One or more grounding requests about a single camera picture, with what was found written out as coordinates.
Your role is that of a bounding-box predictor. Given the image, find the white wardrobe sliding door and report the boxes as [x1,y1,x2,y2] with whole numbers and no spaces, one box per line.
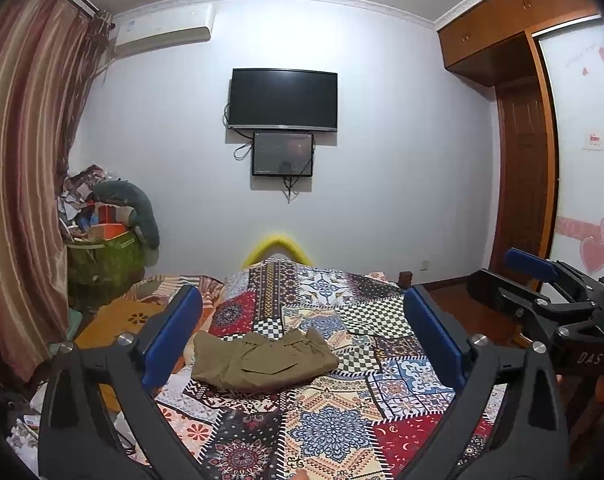
[532,20,604,291]

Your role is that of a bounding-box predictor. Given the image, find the pile of clutter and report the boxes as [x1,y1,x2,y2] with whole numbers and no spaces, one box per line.
[56,165,132,241]

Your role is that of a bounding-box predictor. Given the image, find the wooden overhead wardrobe cabinet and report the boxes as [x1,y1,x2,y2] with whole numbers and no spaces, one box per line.
[437,0,604,88]

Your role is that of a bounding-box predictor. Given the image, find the orange box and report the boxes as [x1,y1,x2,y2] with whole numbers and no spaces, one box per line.
[89,222,127,241]

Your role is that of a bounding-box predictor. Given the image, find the grey plush toy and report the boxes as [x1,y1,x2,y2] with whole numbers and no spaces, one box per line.
[92,180,161,251]

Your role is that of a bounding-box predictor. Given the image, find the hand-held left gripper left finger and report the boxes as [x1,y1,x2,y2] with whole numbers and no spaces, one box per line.
[38,284,205,480]

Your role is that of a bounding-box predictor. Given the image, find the khaki pants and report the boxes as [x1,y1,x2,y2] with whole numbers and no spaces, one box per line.
[191,327,340,393]

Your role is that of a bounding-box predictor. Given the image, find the striped brown curtain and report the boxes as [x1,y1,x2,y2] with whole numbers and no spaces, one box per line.
[0,0,115,386]

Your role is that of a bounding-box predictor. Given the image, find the striped cloth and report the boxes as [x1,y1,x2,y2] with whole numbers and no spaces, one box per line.
[132,275,225,311]

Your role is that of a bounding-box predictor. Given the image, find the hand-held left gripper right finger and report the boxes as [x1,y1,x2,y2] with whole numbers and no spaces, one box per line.
[397,284,570,480]

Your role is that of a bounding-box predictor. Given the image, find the yellow curved headboard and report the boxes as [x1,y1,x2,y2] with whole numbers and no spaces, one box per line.
[242,232,313,267]

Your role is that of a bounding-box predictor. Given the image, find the white air conditioner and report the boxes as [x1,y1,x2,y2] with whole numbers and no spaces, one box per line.
[112,2,217,58]

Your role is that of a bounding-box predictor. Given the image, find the small black wall screen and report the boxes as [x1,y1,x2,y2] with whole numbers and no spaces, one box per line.
[252,131,315,178]

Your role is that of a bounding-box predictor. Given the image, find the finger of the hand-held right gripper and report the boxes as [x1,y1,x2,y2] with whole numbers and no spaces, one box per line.
[505,247,604,293]
[466,269,604,367]

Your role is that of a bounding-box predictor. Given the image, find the patterned patchwork blanket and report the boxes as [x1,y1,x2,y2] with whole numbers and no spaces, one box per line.
[132,257,523,480]

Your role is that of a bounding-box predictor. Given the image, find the pink heart sticker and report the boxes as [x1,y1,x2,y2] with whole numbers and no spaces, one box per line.
[579,235,604,276]

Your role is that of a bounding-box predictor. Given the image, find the wall-mounted black television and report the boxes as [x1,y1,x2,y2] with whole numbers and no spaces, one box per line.
[229,67,339,133]

